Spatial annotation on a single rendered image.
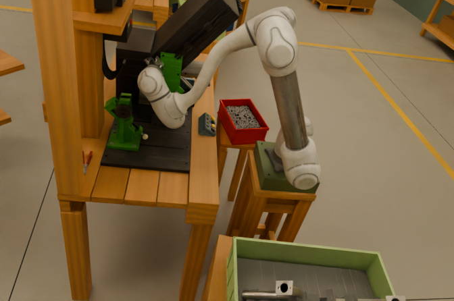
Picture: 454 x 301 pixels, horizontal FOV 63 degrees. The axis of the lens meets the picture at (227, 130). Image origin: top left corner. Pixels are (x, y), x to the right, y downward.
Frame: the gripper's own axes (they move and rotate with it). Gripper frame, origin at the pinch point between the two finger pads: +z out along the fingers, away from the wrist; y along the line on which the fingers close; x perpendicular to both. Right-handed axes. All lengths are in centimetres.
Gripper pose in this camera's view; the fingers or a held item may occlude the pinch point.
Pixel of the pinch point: (156, 64)
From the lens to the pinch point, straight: 195.5
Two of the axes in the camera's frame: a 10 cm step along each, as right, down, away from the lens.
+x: -8.2, 5.5, 1.5
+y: -5.7, -7.4, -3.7
